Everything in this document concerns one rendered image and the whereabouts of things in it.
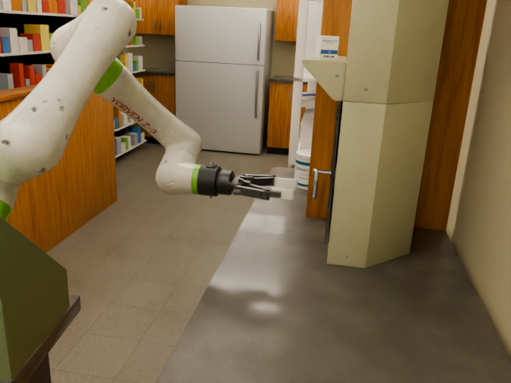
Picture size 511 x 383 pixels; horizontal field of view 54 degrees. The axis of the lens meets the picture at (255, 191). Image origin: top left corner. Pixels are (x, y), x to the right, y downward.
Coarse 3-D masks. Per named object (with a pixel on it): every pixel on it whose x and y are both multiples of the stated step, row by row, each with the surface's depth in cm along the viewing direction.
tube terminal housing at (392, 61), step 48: (384, 0) 121; (432, 0) 127; (384, 48) 124; (432, 48) 132; (384, 96) 128; (432, 96) 138; (384, 144) 132; (336, 192) 138; (384, 192) 138; (336, 240) 142; (384, 240) 144
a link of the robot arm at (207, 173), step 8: (200, 168) 146; (208, 168) 146; (216, 168) 146; (200, 176) 144; (208, 176) 144; (216, 176) 145; (200, 184) 145; (208, 184) 144; (216, 184) 145; (200, 192) 146; (208, 192) 146; (216, 192) 147
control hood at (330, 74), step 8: (312, 56) 145; (344, 56) 154; (304, 64) 129; (312, 64) 128; (320, 64) 128; (328, 64) 128; (336, 64) 127; (344, 64) 127; (312, 72) 129; (320, 72) 128; (328, 72) 128; (336, 72) 128; (344, 72) 128; (320, 80) 129; (328, 80) 129; (336, 80) 128; (344, 80) 128; (328, 88) 129; (336, 88) 129; (336, 96) 130
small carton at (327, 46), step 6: (318, 36) 136; (324, 36) 133; (330, 36) 134; (336, 36) 134; (318, 42) 136; (324, 42) 134; (330, 42) 134; (336, 42) 134; (318, 48) 136; (324, 48) 134; (330, 48) 135; (336, 48) 135; (318, 54) 136; (324, 54) 135; (330, 54) 135; (336, 54) 135
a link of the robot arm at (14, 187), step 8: (0, 184) 102; (8, 184) 103; (16, 184) 104; (0, 192) 103; (8, 192) 105; (16, 192) 108; (0, 200) 102; (8, 200) 105; (0, 208) 103; (8, 208) 105; (0, 216) 103; (8, 216) 107
